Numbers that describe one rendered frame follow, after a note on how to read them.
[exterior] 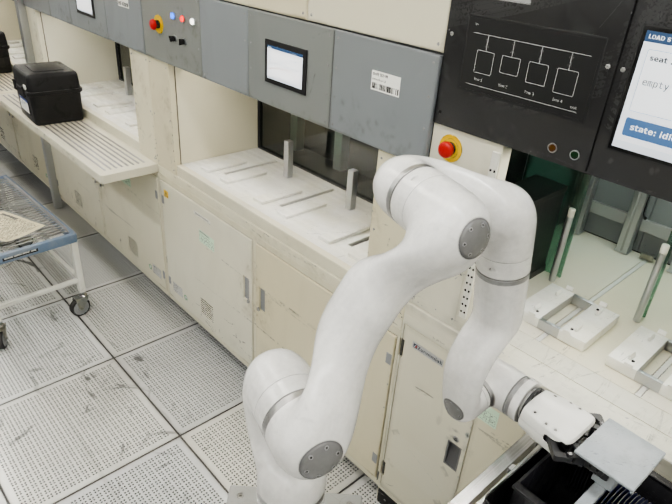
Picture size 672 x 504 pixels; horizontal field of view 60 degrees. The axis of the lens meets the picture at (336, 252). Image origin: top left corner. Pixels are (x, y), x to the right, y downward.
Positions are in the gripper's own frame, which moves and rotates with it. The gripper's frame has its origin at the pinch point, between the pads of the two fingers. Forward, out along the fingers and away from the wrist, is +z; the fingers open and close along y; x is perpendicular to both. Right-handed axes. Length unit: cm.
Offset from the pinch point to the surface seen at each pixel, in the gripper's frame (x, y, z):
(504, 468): -29.9, -10.3, -21.0
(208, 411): -106, -2, -144
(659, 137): 45, -30, -19
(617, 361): -16, -49, -18
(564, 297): -16, -65, -41
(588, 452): 2.5, 4.6, -2.3
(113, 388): -106, 23, -180
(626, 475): 2.5, 4.1, 3.9
